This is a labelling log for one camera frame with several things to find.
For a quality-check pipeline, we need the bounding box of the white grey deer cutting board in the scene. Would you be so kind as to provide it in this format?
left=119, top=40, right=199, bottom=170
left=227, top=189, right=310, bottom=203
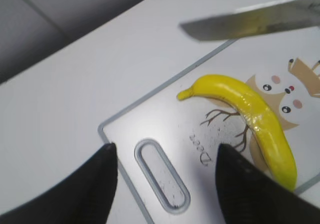
left=98, top=27, right=320, bottom=224

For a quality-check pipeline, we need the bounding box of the yellow plastic banana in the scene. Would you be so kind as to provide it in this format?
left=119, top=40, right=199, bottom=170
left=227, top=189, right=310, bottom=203
left=176, top=74, right=298, bottom=191

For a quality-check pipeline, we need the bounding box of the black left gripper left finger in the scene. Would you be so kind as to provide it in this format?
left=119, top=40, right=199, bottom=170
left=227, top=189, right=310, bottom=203
left=0, top=143, right=118, bottom=224

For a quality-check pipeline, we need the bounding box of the steel cleaver white handle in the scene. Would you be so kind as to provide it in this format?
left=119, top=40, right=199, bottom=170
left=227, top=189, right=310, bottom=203
left=179, top=0, right=320, bottom=41

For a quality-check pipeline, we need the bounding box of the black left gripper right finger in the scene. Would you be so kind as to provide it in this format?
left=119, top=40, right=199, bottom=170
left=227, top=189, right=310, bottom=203
left=215, top=144, right=320, bottom=224

